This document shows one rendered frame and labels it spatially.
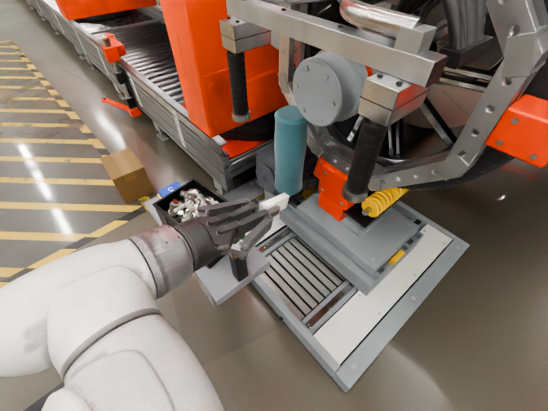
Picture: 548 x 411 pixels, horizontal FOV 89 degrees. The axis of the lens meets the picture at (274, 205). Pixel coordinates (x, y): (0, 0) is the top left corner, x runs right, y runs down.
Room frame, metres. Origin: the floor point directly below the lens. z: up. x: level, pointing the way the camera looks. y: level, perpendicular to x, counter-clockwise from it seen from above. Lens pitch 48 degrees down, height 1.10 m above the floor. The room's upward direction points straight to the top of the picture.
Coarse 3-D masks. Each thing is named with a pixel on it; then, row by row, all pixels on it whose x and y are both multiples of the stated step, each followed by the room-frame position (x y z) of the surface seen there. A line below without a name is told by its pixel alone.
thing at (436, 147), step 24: (336, 0) 0.88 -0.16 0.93; (432, 0) 0.65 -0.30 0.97; (312, 48) 0.85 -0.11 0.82; (432, 48) 0.64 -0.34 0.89; (456, 72) 0.57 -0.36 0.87; (480, 72) 0.54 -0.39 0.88; (360, 120) 0.70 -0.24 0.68; (432, 120) 0.57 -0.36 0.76; (384, 144) 0.68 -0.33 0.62; (408, 144) 0.66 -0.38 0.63; (432, 144) 0.61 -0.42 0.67
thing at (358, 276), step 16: (304, 192) 0.92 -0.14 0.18; (288, 208) 0.85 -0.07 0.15; (288, 224) 0.78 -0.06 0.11; (304, 224) 0.75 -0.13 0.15; (304, 240) 0.70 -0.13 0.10; (320, 240) 0.67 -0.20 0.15; (416, 240) 0.67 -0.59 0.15; (336, 256) 0.58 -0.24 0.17; (400, 256) 0.57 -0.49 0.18; (352, 272) 0.51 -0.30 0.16; (368, 272) 0.52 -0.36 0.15; (384, 272) 0.51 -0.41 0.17; (368, 288) 0.46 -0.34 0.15
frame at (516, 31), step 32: (512, 0) 0.45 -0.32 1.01; (512, 32) 0.45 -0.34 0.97; (544, 32) 0.43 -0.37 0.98; (288, 64) 0.79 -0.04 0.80; (512, 64) 0.42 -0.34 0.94; (288, 96) 0.78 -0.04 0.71; (512, 96) 0.41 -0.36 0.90; (320, 128) 0.73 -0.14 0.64; (480, 128) 0.42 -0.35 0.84; (416, 160) 0.52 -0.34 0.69; (448, 160) 0.43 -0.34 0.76
